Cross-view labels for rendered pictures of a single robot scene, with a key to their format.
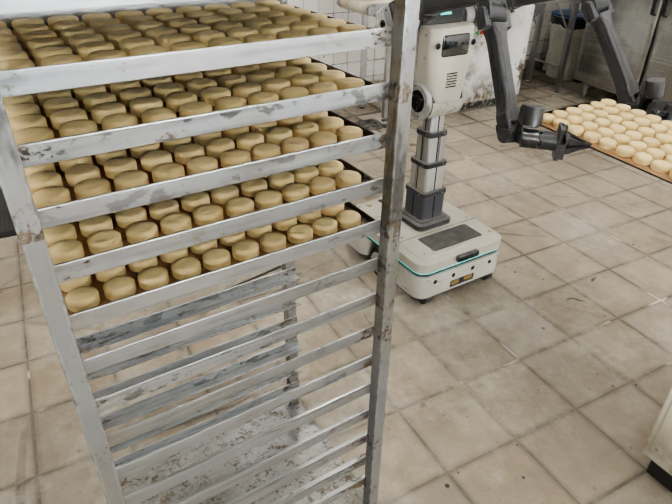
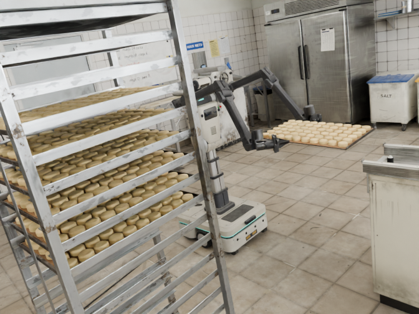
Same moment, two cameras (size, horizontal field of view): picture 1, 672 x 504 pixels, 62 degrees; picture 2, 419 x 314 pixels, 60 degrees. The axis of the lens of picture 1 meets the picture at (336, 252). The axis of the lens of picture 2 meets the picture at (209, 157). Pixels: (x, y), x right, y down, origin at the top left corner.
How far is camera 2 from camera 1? 0.38 m
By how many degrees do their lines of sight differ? 18
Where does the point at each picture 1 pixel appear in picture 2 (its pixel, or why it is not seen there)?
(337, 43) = (164, 116)
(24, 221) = (47, 221)
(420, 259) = (226, 228)
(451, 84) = (214, 133)
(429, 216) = (223, 205)
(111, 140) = (78, 177)
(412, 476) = not seen: outside the picture
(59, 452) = not seen: outside the picture
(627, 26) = (292, 86)
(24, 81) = (41, 158)
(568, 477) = not seen: outside the picture
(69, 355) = (72, 290)
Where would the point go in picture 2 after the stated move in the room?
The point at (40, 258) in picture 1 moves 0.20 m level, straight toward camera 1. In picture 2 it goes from (55, 239) to (89, 260)
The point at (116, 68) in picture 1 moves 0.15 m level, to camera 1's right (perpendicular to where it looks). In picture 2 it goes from (77, 145) to (128, 134)
